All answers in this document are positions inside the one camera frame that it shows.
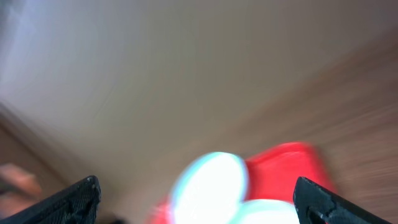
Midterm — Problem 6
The right white plate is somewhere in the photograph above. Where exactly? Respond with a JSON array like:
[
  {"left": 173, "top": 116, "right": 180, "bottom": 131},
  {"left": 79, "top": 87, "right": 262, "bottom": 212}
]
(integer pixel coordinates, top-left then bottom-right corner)
[{"left": 231, "top": 199, "right": 300, "bottom": 224}]

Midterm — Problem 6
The white plate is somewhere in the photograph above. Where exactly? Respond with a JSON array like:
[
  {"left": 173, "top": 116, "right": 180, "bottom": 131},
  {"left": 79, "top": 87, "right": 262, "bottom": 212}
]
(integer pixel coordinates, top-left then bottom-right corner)
[
  {"left": 170, "top": 152, "right": 249, "bottom": 224},
  {"left": 231, "top": 199, "right": 300, "bottom": 224}
]

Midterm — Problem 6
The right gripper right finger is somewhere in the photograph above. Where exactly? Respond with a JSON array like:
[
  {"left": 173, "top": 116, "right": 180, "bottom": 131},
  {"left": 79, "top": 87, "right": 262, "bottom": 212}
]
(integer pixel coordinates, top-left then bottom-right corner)
[{"left": 293, "top": 177, "right": 391, "bottom": 224}]

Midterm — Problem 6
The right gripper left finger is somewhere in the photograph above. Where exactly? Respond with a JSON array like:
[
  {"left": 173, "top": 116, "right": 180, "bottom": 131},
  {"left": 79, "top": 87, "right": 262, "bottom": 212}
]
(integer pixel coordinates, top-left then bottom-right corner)
[{"left": 1, "top": 175, "right": 101, "bottom": 224}]

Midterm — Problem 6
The top white plate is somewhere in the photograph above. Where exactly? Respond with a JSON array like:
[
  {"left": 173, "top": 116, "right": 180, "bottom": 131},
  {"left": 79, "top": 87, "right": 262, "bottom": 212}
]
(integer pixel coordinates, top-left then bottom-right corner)
[{"left": 170, "top": 152, "right": 249, "bottom": 224}]

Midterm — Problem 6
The red plastic tray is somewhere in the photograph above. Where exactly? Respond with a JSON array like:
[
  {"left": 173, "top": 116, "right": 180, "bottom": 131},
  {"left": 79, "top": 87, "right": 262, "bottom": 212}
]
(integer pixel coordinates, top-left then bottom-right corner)
[{"left": 149, "top": 142, "right": 335, "bottom": 223}]

